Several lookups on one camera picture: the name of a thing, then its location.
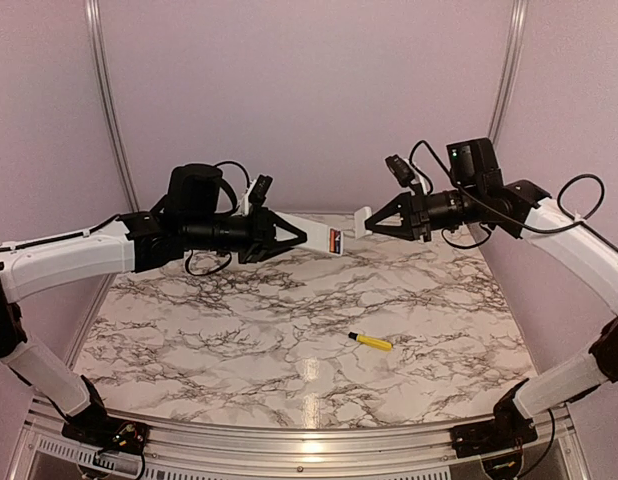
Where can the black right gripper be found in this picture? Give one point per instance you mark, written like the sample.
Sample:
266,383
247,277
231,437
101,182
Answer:
416,215

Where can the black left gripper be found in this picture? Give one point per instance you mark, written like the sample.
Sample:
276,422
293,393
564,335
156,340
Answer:
262,242

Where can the white remote control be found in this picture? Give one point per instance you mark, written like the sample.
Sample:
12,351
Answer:
317,234

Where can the white battery cover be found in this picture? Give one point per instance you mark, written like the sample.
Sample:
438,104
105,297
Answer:
360,217

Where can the yellow handled screwdriver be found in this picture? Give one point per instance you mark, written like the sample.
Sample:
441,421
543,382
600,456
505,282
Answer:
372,342

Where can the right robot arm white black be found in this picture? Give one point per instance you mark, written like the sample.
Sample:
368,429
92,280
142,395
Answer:
525,211

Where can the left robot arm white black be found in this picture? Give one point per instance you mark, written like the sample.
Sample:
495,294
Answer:
199,212

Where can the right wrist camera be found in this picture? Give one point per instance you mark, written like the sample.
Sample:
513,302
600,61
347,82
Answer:
408,175

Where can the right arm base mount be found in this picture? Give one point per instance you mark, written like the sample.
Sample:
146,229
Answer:
507,429

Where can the aluminium frame post right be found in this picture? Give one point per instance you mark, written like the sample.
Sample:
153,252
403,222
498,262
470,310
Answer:
510,67

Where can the aluminium frame post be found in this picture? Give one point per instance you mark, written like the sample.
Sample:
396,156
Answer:
107,98
510,67

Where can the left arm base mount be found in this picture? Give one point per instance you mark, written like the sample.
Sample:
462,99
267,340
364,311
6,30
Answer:
95,427

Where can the aluminium front rail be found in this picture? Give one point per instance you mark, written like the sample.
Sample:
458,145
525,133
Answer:
182,450

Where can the aluminium frame post left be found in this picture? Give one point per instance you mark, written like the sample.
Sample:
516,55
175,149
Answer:
107,98

